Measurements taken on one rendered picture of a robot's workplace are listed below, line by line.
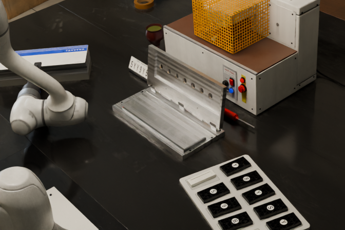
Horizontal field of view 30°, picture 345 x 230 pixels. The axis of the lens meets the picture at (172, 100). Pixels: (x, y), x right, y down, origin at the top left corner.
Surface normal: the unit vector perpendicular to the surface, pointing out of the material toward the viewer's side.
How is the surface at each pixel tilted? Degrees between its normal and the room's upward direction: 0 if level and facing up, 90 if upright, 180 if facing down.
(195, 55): 90
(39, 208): 85
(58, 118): 99
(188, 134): 0
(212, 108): 80
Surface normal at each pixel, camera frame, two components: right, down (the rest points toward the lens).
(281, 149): -0.08, -0.82
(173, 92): -0.77, 0.26
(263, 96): 0.63, 0.40
